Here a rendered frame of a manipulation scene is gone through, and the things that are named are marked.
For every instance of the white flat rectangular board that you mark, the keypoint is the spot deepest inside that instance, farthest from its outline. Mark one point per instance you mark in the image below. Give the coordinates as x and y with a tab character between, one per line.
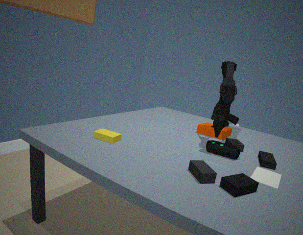
266	177

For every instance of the yellow rectangular block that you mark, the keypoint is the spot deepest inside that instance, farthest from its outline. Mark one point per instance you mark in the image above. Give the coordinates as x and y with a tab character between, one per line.
107	136

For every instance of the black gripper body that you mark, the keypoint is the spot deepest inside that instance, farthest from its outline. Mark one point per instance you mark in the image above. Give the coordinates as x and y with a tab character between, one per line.
220	116

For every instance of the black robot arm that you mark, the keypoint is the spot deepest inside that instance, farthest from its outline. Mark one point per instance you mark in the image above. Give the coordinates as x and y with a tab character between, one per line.
228	90

